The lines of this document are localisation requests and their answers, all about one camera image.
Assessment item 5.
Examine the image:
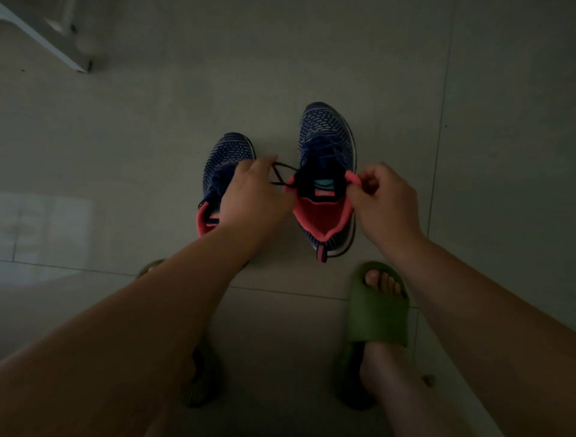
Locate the person's right hand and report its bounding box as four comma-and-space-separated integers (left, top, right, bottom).
345, 161, 426, 258

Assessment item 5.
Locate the person's left hand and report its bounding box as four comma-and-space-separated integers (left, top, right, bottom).
218, 155, 297, 246

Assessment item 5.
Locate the blue knit sneaker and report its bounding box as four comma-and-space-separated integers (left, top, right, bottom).
196, 131, 256, 238
286, 102, 363, 264

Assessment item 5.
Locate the person's right forearm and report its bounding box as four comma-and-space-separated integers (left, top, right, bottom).
391, 234, 576, 437

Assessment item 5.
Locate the person's left forearm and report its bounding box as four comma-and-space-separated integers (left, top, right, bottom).
0, 225, 271, 437

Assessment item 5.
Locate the person's right leg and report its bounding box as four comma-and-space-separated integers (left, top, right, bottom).
359, 269, 473, 437

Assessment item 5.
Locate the person's leg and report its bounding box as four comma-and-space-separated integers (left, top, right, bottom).
143, 355, 199, 437
359, 269, 473, 437

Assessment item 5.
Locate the person's left leg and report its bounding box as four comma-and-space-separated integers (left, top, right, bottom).
143, 355, 199, 437

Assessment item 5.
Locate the green foam slipper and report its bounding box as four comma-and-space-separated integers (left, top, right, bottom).
136, 259, 221, 408
334, 261, 410, 411

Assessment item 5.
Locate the white metal shoe rack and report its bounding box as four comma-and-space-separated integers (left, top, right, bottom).
0, 0, 93, 74

